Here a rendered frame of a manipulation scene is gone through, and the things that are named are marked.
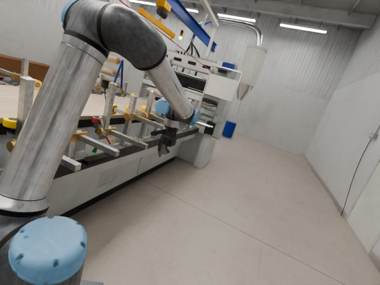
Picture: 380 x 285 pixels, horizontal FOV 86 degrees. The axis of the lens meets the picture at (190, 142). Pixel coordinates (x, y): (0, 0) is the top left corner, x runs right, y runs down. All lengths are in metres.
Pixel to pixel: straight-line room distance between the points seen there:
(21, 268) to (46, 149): 0.26
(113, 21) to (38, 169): 0.41
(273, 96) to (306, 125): 1.80
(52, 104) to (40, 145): 0.10
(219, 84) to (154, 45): 2.90
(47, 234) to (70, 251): 0.07
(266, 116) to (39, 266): 9.38
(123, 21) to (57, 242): 0.54
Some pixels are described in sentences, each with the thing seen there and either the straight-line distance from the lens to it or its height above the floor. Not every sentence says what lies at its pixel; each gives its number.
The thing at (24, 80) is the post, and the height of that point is 1.12.
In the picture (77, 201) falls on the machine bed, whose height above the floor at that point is 0.16.
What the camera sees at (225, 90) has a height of 1.42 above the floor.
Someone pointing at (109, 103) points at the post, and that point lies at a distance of 1.42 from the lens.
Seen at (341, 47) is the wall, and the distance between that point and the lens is 10.17.
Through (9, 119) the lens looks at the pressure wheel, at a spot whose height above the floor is 0.91.
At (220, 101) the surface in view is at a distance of 3.43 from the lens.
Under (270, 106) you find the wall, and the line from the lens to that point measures 9.61.
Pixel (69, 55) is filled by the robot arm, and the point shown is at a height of 1.27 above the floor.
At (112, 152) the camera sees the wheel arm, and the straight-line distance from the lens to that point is 1.17.
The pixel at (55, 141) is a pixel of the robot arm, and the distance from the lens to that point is 0.63.
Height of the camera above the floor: 1.27
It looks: 14 degrees down
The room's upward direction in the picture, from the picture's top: 17 degrees clockwise
